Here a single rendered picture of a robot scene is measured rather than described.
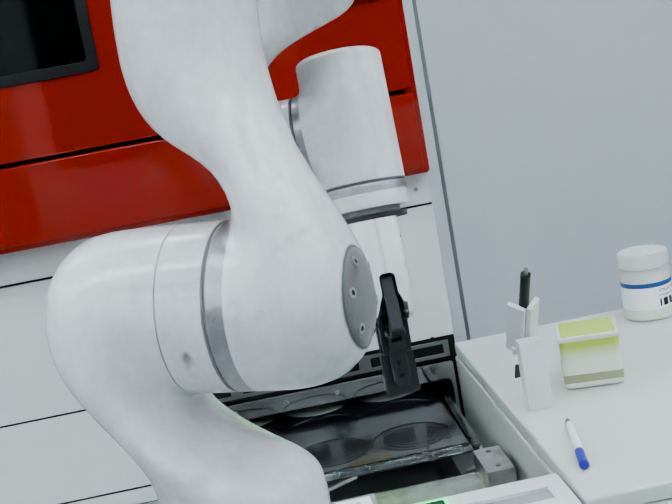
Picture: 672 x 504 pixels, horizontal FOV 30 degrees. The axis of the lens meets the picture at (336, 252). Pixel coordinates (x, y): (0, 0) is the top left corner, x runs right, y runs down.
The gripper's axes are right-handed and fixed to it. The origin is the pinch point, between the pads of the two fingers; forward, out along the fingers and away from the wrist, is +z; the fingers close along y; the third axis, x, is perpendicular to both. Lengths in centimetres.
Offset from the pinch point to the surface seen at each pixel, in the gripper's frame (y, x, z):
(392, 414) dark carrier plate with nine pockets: -55, 4, 11
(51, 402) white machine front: -59, -43, 0
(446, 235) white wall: -208, 42, -14
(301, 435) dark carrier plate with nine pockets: -54, -9, 11
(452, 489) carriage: -29.6, 6.8, 17.8
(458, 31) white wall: -197, 54, -65
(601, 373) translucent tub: -28.3, 27.2, 7.6
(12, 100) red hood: -46, -38, -41
